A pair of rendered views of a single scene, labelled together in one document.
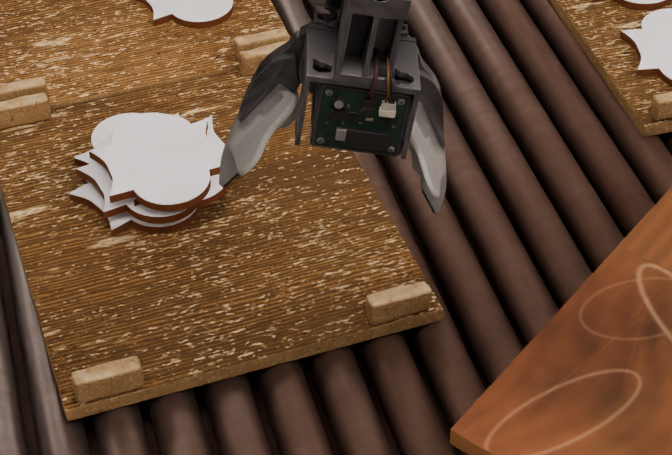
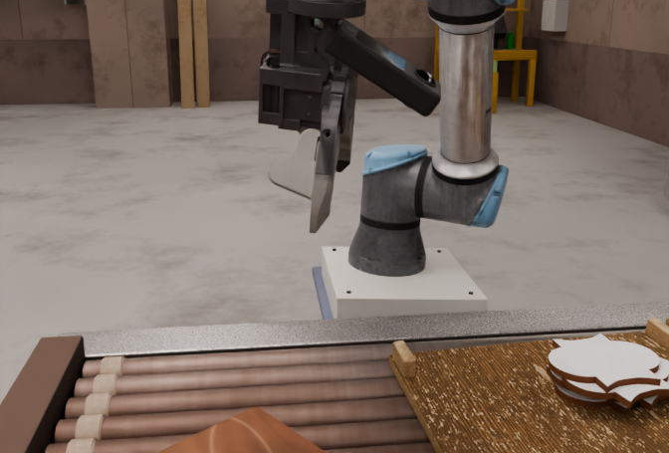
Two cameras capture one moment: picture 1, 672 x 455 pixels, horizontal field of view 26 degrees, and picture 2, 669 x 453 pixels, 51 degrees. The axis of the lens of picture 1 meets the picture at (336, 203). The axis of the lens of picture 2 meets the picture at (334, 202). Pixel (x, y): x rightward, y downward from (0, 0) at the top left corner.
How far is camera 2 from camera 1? 1.19 m
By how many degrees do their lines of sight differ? 86
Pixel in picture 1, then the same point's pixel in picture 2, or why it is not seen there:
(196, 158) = (607, 371)
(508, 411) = (261, 434)
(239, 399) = (399, 425)
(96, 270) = (511, 365)
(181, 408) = (394, 402)
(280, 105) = not seen: hidden behind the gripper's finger
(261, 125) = not seen: hidden behind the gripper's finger
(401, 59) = (298, 69)
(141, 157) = (599, 350)
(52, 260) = (519, 351)
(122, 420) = (387, 381)
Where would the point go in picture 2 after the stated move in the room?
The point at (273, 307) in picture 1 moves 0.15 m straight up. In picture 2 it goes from (480, 434) to (488, 315)
